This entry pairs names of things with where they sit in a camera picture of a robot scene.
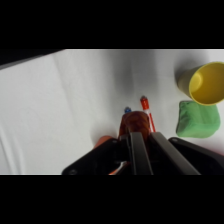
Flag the red ball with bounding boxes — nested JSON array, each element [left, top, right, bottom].
[[118, 110, 151, 141]]

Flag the green folded cloth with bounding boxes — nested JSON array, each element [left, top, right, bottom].
[[175, 100, 222, 139]]

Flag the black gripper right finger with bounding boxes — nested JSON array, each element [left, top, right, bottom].
[[148, 131, 202, 176]]

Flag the yellow plastic cup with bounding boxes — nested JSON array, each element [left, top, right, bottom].
[[176, 61, 224, 107]]

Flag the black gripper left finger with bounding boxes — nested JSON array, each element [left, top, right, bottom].
[[128, 131, 155, 176]]

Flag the orange plastic cup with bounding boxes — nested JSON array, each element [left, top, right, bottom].
[[93, 134, 120, 150]]

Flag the red capped white marker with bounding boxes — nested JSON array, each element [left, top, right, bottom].
[[139, 95, 157, 134]]

